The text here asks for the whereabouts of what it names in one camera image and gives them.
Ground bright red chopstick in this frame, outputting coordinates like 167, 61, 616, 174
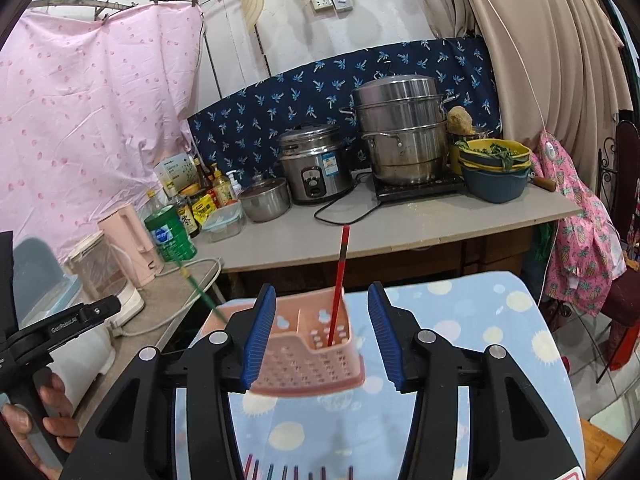
328, 226, 350, 347

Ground dark red chopstick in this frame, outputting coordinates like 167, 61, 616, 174
243, 454, 253, 480

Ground person's left hand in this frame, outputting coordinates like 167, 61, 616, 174
1, 367, 80, 480

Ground pink perforated utensil basket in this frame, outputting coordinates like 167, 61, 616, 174
200, 286, 368, 399

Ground white dish rack bin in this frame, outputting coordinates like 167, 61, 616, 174
16, 274, 116, 410

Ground grey-blue dish rack lid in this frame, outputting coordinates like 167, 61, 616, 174
13, 237, 63, 322

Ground clear food storage container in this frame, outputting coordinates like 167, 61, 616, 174
201, 202, 245, 243

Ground white blender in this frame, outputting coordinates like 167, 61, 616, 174
65, 231, 144, 330

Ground small steel lidded pot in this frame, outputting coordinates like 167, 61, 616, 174
239, 174, 292, 223

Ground yellow seasoning packet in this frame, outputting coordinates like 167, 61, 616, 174
190, 192, 217, 226

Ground green detergent bottle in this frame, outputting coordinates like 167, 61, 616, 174
144, 205, 198, 262

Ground yellow oil bottle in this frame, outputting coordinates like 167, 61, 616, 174
210, 162, 236, 208

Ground pink electric kettle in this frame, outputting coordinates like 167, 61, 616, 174
98, 204, 164, 288

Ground black induction cooktop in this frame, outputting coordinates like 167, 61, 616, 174
372, 171, 465, 204

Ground steel rice cooker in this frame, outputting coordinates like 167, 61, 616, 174
278, 125, 354, 205

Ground white carton box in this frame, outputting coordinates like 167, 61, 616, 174
153, 152, 198, 197

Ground large stacked steel steamer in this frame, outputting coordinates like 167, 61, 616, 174
352, 75, 450, 185

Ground navy floral backsplash cloth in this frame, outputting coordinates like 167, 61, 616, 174
188, 35, 501, 185

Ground blue and yellow bowls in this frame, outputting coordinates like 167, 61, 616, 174
454, 139, 532, 204

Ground pink floral hanging garment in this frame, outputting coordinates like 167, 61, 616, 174
532, 132, 626, 316

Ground pink dotted curtain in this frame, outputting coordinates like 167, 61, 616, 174
1, 3, 204, 258

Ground beige hanging curtain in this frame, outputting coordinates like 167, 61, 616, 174
425, 0, 632, 186

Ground white power cord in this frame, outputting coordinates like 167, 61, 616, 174
106, 257, 224, 338

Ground black power cord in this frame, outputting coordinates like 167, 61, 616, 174
313, 171, 384, 226

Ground wall power socket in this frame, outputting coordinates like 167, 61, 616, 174
311, 0, 354, 13

